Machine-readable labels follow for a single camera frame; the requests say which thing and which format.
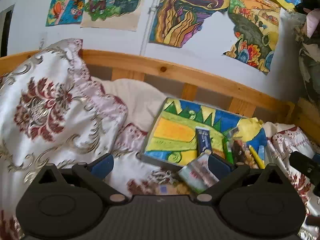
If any white green snack packet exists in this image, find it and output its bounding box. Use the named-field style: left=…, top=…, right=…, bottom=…
left=178, top=150, right=219, bottom=194

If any navy goat milk powder sachet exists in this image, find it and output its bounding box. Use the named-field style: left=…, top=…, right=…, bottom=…
left=195, top=127, right=212, bottom=156

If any yellow stick packet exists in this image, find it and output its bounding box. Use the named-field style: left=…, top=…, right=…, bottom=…
left=248, top=145, right=265, bottom=169

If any brown patterned snack packet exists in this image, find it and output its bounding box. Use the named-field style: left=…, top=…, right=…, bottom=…
left=232, top=140, right=259, bottom=168

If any light blue small packet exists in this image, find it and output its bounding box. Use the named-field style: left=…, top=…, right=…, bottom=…
left=258, top=145, right=265, bottom=163

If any floral embroidered bedspread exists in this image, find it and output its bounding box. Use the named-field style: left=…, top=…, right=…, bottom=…
left=109, top=122, right=320, bottom=240

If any white floral embroidered pillow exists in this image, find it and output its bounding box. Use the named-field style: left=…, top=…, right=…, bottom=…
left=1, top=38, right=128, bottom=239

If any metal tray with dinosaur drawing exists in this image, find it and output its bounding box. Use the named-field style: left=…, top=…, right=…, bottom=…
left=139, top=98, right=267, bottom=170

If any cream plain pillow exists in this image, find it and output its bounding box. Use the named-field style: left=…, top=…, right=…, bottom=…
left=92, top=77, right=167, bottom=132

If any pile of dark clothes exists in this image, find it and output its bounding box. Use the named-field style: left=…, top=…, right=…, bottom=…
left=295, top=0, right=319, bottom=104

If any yellow landscape flowers drawing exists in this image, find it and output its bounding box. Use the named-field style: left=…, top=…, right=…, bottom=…
left=224, top=0, right=280, bottom=74

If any red-haired girl drawing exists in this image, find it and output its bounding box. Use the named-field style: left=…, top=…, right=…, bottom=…
left=46, top=0, right=85, bottom=27

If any purple swirl sun drawing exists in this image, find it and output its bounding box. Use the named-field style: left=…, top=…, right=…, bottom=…
left=149, top=0, right=229, bottom=48

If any blonde child green drawing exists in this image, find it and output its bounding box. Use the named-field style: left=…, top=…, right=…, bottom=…
left=80, top=0, right=144, bottom=31

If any wooden bed headboard rail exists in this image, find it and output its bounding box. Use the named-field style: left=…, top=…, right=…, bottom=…
left=0, top=49, right=320, bottom=140

